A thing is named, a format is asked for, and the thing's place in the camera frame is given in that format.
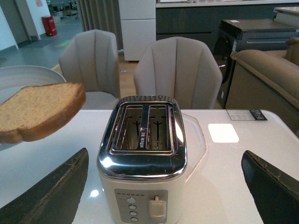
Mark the beige chair left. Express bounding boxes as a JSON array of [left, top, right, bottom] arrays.
[[59, 29, 121, 110]]

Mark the beige chair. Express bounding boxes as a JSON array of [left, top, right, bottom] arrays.
[[134, 36, 222, 109], [59, 29, 121, 110]]

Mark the beige chair right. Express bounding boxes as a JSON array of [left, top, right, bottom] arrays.
[[134, 36, 222, 109]]

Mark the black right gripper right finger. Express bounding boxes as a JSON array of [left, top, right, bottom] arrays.
[[241, 150, 299, 224]]

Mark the white round plate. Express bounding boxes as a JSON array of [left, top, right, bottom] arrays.
[[0, 65, 67, 147]]

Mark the black washing machine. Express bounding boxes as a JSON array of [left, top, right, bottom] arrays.
[[213, 19, 299, 108]]

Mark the tan sofa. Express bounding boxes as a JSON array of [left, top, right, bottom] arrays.
[[226, 37, 299, 134]]

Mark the red fire extinguisher box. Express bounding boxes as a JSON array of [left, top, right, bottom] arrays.
[[42, 15, 57, 36]]

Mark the toasted bread slice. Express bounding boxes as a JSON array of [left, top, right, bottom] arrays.
[[0, 83, 86, 144]]

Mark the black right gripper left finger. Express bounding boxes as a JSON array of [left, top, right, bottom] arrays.
[[0, 148, 89, 224]]

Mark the black and white label card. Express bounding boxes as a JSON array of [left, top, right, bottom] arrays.
[[227, 109, 267, 121]]

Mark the clear hexagonal table mat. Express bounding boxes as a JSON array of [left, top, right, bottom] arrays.
[[183, 113, 207, 182]]

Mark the white refrigerator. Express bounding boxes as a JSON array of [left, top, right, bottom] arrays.
[[119, 0, 156, 61]]

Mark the dark grey kitchen counter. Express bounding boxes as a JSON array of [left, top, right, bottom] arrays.
[[156, 0, 299, 50]]

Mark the beige curtain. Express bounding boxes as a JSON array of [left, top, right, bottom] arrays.
[[76, 0, 123, 50]]

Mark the white chrome two-slot toaster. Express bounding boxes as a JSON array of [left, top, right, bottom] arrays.
[[97, 96, 187, 224]]

